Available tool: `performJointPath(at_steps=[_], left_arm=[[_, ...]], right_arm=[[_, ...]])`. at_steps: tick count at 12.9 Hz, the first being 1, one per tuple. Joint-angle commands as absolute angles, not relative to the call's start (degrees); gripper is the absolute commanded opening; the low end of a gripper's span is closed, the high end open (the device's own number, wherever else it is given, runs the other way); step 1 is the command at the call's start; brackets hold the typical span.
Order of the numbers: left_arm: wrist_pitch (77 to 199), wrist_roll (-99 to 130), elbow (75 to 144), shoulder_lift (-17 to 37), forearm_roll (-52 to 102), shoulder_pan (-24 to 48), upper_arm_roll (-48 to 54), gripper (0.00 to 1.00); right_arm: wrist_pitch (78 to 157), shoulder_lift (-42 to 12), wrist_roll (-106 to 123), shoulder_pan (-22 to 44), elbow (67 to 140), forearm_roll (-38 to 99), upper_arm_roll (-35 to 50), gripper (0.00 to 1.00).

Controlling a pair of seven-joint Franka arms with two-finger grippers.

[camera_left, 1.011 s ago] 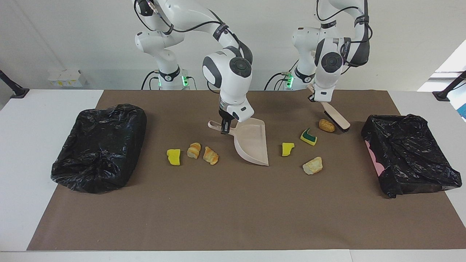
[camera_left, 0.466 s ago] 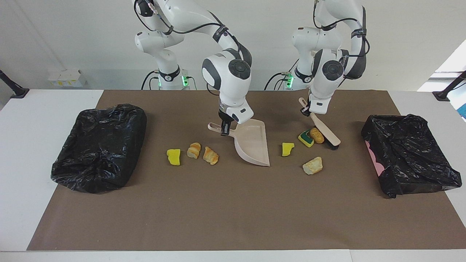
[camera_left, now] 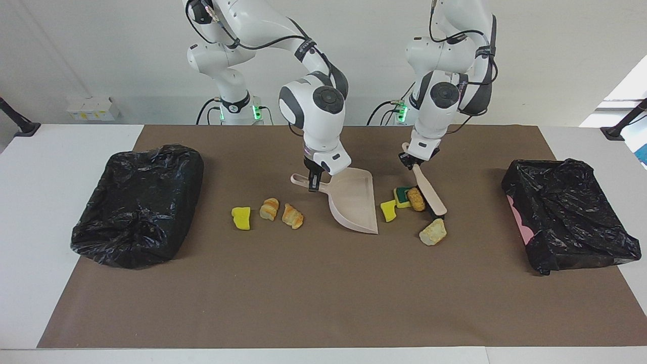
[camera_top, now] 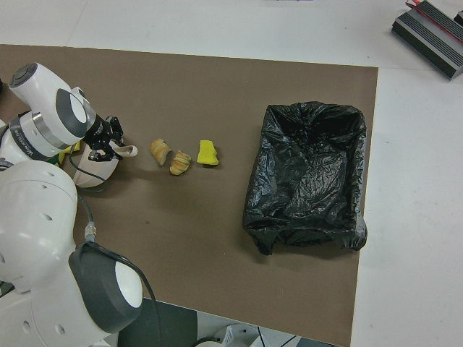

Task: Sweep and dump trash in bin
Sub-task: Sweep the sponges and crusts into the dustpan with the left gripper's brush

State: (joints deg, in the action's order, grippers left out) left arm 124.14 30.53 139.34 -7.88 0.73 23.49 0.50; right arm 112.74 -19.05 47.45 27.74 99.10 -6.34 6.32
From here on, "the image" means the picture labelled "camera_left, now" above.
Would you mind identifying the pale bread chunk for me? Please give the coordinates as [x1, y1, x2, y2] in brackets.
[419, 218, 448, 247]

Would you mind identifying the black camera stand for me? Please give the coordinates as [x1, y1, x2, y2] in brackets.
[0, 96, 41, 138]
[600, 98, 647, 142]

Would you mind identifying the plain yellow sponge piece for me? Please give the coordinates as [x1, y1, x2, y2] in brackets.
[231, 206, 252, 231]

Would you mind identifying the croissant piece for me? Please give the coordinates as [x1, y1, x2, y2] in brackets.
[282, 203, 304, 230]
[259, 198, 280, 221]

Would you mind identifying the black trash bag bin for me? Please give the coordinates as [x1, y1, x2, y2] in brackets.
[70, 144, 205, 269]

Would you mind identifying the white wall socket box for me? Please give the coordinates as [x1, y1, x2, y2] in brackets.
[67, 96, 122, 122]

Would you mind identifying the beige plastic dustpan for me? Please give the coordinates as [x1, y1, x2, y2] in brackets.
[290, 168, 379, 235]

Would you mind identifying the pink plastic bin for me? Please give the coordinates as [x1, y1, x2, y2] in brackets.
[506, 195, 534, 244]

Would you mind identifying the black left base cable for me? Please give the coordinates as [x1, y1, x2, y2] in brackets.
[366, 100, 405, 126]

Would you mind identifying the black base cable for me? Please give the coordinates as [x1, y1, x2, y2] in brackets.
[196, 99, 223, 126]
[366, 100, 405, 126]

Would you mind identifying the black right base cable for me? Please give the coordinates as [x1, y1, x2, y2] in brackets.
[196, 99, 223, 126]

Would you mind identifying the brown paper mat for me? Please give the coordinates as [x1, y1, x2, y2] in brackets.
[37, 125, 647, 348]

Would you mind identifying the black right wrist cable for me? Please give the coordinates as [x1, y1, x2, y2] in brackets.
[183, 0, 349, 140]

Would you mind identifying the black bag over pink bin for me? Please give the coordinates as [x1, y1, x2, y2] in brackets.
[501, 158, 642, 276]

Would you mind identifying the brown bread roll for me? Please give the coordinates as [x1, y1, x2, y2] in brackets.
[407, 187, 427, 212]

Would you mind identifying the beige hand brush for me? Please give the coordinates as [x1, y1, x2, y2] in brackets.
[402, 143, 448, 220]

